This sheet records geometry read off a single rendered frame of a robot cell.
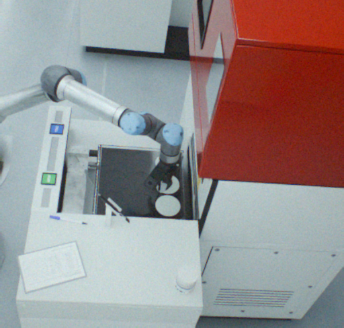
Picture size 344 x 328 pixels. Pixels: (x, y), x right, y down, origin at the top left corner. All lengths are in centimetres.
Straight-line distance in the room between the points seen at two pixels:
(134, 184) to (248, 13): 95
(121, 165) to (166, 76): 185
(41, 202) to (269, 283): 112
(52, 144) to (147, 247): 60
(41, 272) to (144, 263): 35
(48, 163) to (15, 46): 213
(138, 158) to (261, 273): 75
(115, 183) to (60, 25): 240
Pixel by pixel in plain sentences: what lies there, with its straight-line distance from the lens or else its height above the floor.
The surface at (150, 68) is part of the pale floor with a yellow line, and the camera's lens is 403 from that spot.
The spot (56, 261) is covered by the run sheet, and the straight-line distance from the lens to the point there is 190.
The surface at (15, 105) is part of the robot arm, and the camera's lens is 222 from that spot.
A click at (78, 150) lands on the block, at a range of 225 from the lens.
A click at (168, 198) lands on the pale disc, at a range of 214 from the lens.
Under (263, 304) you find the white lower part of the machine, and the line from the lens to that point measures 275.
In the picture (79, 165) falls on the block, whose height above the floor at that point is 91.
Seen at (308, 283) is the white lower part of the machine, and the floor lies 49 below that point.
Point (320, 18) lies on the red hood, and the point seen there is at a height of 182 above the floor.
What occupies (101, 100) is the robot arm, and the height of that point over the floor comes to 132.
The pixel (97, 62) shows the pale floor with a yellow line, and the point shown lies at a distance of 405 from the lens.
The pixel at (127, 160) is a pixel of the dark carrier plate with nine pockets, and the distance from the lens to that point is 224.
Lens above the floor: 264
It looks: 50 degrees down
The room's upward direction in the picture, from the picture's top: 12 degrees clockwise
